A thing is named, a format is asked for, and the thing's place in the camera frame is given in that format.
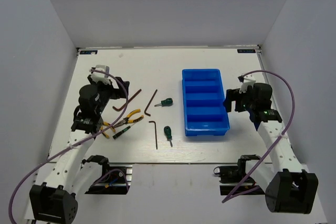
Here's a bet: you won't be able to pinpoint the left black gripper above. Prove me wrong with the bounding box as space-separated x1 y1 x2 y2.
88 74 129 114

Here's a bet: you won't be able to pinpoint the dark hex key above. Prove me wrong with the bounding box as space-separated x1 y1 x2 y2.
112 89 142 112
144 89 158 116
149 120 158 150

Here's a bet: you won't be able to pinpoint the yellow long nose pliers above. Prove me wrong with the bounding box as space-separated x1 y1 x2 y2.
113 109 144 128

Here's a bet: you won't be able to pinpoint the small black green screwdriver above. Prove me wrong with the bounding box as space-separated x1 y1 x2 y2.
113 126 131 140

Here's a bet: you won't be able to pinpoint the green stubby screwdriver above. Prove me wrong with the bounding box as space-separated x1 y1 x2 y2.
155 98 173 107
164 126 173 147

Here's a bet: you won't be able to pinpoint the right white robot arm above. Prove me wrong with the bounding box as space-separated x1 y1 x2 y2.
223 83 318 214

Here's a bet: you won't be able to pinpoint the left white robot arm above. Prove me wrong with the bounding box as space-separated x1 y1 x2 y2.
29 73 130 223

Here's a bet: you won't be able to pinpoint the blue compartment tray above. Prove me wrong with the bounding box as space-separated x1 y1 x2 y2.
182 69 230 136

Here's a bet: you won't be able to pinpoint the right blue corner label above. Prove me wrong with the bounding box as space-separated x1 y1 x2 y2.
237 49 256 54

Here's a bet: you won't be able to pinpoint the blue corner label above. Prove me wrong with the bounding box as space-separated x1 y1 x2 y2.
79 50 98 55
237 49 256 54

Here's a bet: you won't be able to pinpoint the left blue corner label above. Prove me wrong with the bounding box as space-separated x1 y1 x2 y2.
79 50 98 55

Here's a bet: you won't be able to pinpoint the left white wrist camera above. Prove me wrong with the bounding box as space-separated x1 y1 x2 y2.
88 65 110 85

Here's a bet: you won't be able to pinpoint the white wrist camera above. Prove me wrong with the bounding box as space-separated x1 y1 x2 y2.
88 65 110 85
238 74 256 94

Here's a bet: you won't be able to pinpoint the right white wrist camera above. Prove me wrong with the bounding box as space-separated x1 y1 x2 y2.
238 74 256 94

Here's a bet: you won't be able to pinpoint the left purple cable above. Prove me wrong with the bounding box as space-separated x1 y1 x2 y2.
8 68 129 224

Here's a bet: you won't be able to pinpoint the purple cable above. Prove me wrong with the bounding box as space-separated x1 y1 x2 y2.
222 70 295 204
8 68 129 224

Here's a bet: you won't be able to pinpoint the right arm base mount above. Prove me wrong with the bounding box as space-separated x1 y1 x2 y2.
213 154 265 196

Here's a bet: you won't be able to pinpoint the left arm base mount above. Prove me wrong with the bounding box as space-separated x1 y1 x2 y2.
81 155 132 195

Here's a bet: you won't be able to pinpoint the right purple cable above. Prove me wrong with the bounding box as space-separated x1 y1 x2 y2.
222 70 295 204

